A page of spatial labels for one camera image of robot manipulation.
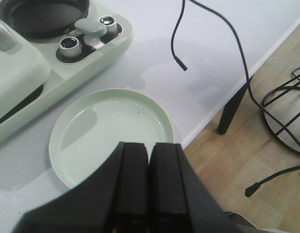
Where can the left silver control knob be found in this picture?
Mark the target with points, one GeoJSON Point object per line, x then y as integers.
{"type": "Point", "coordinates": [70, 47]}

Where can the black round frying pan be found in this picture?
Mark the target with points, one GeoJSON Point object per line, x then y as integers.
{"type": "Point", "coordinates": [42, 18]}

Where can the right silver control knob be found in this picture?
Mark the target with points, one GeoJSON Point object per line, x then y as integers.
{"type": "Point", "coordinates": [110, 24]}

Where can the silver control knob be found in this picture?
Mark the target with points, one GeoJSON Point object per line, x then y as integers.
{"type": "Point", "coordinates": [110, 24]}
{"type": "Point", "coordinates": [70, 47]}

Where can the mint green round plate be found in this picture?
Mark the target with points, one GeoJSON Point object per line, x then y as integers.
{"type": "Point", "coordinates": [88, 131]}

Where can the mint green hinged lid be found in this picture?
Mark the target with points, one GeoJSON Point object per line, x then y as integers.
{"type": "Point", "coordinates": [23, 69]}

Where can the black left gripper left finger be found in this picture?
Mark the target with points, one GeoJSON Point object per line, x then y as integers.
{"type": "Point", "coordinates": [113, 199]}

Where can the black table leg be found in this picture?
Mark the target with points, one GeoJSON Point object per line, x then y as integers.
{"type": "Point", "coordinates": [230, 109]}

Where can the mint green breakfast maker base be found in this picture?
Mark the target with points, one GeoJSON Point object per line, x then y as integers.
{"type": "Point", "coordinates": [99, 49]}

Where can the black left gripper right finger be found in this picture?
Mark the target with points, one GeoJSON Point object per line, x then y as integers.
{"type": "Point", "coordinates": [179, 202]}

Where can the black wire stand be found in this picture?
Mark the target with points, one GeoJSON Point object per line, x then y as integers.
{"type": "Point", "coordinates": [283, 102]}

